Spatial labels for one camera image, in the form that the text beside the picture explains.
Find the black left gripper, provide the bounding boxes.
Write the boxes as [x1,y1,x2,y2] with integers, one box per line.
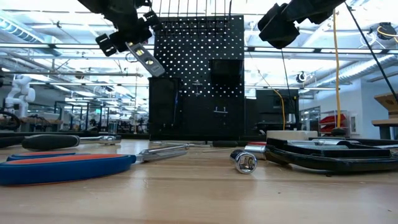
[95,9,162,58]

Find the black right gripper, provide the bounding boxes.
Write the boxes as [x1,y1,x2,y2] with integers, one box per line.
[257,2,302,50]

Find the thin silver extension bar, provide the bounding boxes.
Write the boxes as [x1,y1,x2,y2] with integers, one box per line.
[139,144,190,156]

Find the silver combination wrench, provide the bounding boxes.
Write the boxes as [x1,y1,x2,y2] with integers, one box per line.
[151,141,213,149]

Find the black-handled ratchet wrench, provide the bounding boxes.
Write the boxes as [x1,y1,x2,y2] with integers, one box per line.
[21,134,123,152]

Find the blue and orange scissors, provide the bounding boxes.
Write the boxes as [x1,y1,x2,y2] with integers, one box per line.
[0,151,187,187]

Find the short black pegboard bin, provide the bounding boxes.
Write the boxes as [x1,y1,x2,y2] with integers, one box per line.
[208,58,244,91]

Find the tall black pegboard bin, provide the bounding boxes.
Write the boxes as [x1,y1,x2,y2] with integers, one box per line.
[148,77,182,140]

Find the black cabinet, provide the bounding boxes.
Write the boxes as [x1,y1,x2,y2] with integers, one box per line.
[244,88,300,138]

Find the dark framed workstation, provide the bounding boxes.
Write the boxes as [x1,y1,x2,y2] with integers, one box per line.
[54,100,110,133]

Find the black metal pegboard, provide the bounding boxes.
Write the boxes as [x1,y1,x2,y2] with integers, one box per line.
[148,14,246,141]

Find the shelf with red bins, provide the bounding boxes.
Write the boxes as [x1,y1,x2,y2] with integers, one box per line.
[318,110,349,135]

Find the white tape roll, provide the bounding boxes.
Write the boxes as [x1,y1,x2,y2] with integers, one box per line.
[266,129,319,141]

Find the silver socket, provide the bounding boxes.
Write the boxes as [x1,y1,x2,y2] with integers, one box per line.
[243,144,269,161]
[229,149,259,175]

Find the wooden workbench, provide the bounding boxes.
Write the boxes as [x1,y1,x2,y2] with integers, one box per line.
[371,92,398,141]

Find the black C-clamp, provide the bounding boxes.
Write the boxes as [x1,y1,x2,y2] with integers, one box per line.
[264,136,398,174]

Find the black wire pegboard basket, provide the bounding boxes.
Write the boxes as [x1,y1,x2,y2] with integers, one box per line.
[152,0,233,35]

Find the black and white cable reel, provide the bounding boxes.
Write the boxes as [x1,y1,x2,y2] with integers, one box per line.
[295,70,308,84]

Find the thick yellow cable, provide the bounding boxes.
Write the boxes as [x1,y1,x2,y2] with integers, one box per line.
[331,8,343,130]

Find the thin yellow hanging cable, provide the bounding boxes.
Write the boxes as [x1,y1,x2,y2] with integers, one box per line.
[272,88,286,131]

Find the long straight black cable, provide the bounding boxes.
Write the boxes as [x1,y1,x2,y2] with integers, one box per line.
[344,0,398,103]

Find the black ceiling cable reel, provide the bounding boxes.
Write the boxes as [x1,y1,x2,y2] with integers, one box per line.
[377,21,398,43]

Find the black aluminium table frame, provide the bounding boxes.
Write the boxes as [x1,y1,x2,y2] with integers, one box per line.
[0,130,398,141]

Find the black round cable base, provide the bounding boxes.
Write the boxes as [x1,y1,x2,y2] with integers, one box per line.
[330,126,348,137]

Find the black hose loop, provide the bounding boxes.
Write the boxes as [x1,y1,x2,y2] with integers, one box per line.
[0,110,22,131]

